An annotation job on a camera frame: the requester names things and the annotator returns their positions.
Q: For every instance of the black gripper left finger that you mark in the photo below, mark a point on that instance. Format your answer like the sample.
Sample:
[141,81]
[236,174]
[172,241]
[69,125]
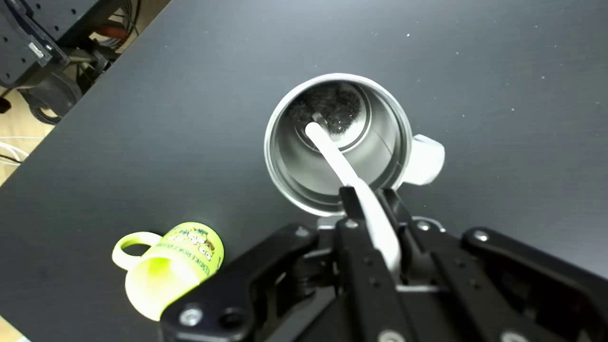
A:
[354,266]

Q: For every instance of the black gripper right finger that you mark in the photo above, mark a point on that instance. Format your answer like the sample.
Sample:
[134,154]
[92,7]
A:
[457,285]

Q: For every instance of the white plastic spoon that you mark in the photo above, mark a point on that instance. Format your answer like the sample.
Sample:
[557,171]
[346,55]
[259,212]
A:
[381,233]

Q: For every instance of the stainless steel flask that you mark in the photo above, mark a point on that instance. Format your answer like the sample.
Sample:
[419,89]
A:
[381,144]

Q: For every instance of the white plastic piece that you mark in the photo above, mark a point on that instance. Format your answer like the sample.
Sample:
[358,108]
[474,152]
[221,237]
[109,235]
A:
[426,159]

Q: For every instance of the yellow green printed mug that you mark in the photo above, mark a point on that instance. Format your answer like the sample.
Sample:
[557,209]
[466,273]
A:
[183,256]

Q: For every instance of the black equipment stand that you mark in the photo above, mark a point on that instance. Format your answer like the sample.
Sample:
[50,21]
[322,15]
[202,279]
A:
[25,38]

